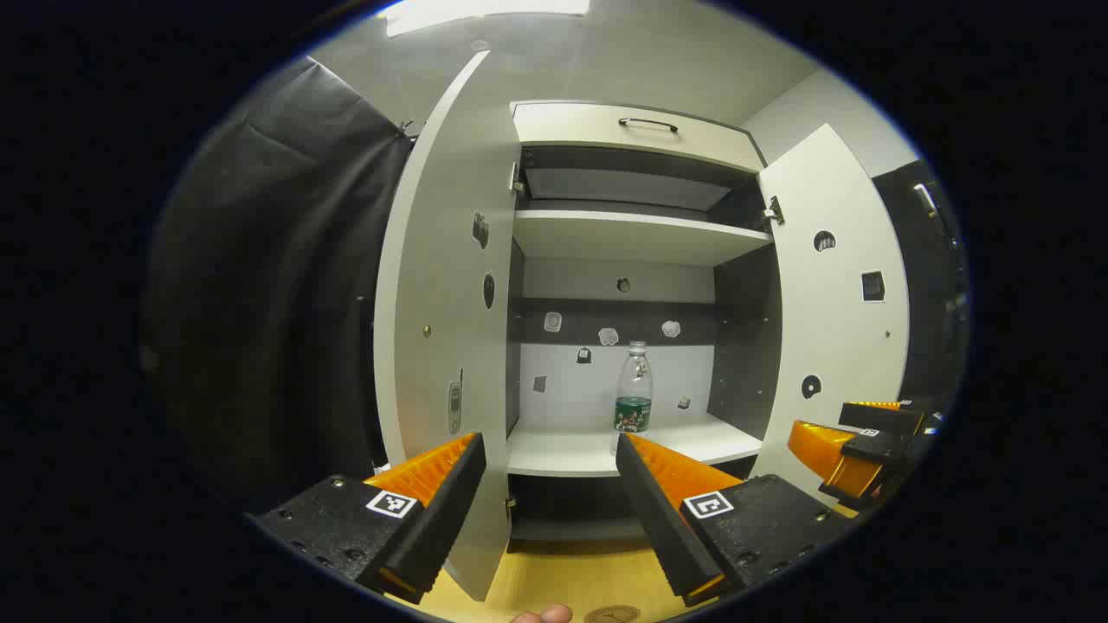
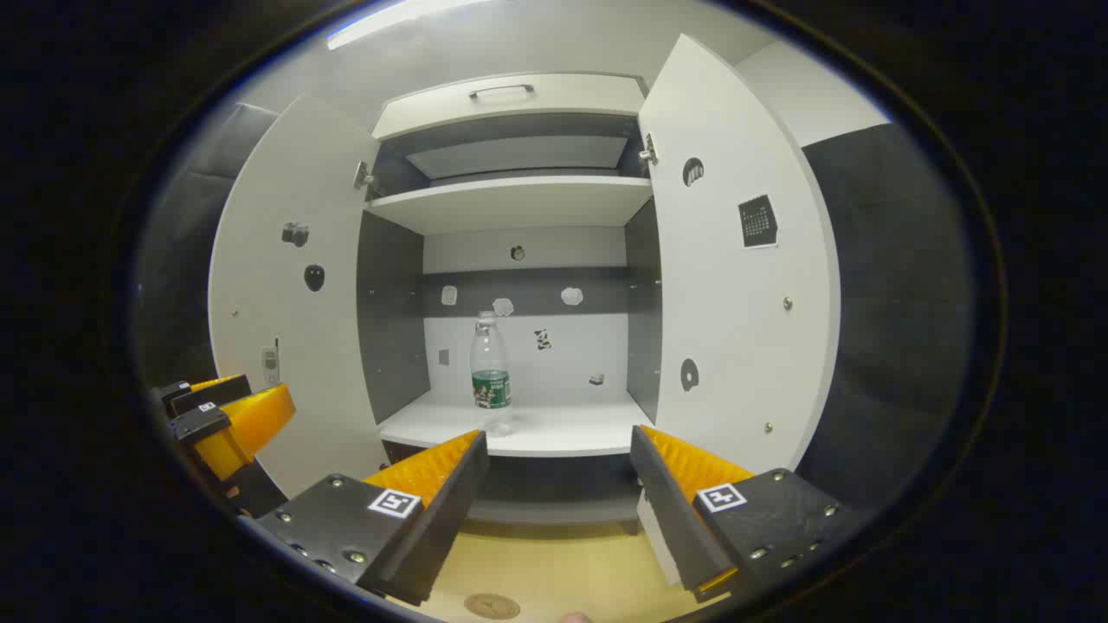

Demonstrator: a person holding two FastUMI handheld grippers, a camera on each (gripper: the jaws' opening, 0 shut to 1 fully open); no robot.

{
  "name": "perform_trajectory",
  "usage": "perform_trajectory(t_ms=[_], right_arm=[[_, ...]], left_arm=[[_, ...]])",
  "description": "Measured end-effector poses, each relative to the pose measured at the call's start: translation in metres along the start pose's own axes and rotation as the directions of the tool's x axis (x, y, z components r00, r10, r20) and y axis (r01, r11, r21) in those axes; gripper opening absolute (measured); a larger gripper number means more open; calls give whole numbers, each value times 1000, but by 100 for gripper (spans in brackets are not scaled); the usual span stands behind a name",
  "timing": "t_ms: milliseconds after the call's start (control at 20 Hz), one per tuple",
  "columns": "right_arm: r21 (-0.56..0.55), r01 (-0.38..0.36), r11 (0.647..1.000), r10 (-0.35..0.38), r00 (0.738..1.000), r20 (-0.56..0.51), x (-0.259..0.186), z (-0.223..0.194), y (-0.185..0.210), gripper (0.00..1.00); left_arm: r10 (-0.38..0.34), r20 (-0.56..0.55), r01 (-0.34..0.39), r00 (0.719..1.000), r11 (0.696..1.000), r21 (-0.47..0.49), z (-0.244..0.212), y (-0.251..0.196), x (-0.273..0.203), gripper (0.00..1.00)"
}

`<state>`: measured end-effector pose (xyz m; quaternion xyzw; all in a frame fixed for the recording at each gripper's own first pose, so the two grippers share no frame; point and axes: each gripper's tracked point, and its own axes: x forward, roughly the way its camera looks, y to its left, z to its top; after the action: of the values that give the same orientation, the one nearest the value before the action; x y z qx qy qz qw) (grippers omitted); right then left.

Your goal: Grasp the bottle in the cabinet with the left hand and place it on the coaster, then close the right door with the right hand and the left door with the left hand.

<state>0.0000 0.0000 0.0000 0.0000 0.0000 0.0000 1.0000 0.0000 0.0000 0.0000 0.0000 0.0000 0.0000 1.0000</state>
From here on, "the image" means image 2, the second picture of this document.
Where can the metal door hinge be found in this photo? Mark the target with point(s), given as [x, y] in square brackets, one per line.
[647, 151]
[363, 180]

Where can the black backdrop cloth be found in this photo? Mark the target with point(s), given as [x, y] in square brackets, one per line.
[892, 303]
[182, 260]

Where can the white cabinet door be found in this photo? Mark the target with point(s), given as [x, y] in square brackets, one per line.
[736, 329]
[320, 389]

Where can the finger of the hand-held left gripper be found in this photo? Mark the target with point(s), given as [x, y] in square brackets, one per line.
[251, 424]
[212, 396]

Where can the round brown coaster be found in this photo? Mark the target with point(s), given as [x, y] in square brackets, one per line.
[492, 606]

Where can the clear plastic bottle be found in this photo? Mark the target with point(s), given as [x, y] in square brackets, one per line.
[491, 363]

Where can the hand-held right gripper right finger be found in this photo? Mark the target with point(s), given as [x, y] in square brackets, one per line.
[671, 519]

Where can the white cabinet shelf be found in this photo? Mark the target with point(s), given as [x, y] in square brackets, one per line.
[511, 203]
[563, 428]

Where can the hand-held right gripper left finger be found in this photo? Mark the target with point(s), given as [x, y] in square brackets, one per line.
[450, 510]

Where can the white and grey cabinet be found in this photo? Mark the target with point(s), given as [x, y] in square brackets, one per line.
[394, 329]

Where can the white cabinet drawer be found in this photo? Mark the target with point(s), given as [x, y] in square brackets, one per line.
[554, 104]

